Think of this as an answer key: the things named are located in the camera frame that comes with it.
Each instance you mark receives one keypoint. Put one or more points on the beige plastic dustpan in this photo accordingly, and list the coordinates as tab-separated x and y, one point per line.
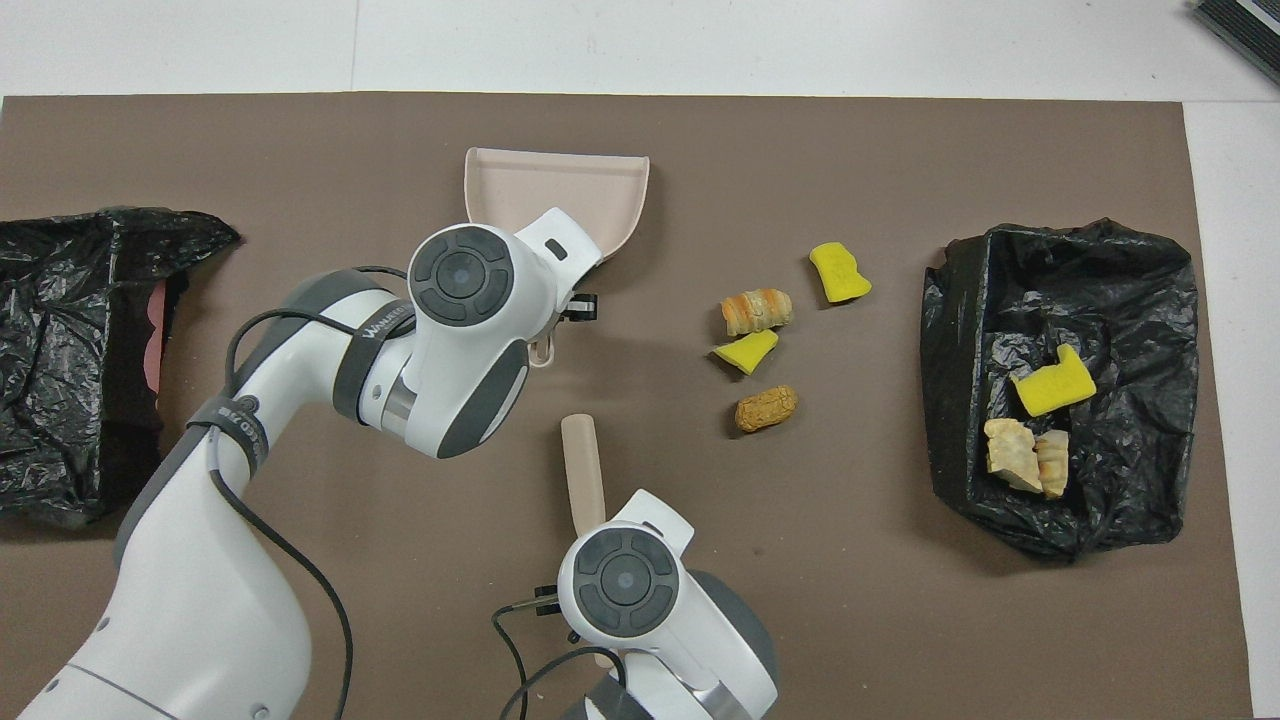
540	190

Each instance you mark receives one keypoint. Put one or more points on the beige hand brush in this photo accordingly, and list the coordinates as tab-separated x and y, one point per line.
583	460

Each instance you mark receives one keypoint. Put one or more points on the yellow wedge sponge piece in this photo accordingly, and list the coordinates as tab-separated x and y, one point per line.
745	352

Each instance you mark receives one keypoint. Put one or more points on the toy croissant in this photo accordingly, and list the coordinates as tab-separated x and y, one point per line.
1010	455
757	311
1053	465

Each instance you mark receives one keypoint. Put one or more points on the brown toy bread roll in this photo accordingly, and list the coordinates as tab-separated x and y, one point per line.
766	409

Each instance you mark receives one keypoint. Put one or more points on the yellow rounded sponge piece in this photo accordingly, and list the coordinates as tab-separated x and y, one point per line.
840	275

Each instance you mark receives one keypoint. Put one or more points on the yellow notched sponge piece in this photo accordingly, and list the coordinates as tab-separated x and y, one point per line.
1050	390

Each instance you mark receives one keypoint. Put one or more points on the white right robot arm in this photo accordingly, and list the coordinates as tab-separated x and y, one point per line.
620	580

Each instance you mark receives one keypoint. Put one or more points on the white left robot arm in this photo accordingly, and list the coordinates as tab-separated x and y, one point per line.
200	620

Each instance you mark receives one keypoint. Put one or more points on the black bag lined pink bin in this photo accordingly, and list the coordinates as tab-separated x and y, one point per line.
60	450

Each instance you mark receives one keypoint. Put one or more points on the brown table mat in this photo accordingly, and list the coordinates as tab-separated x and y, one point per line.
900	620

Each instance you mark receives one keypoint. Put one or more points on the black ribbed device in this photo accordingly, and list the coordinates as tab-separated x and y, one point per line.
1245	20

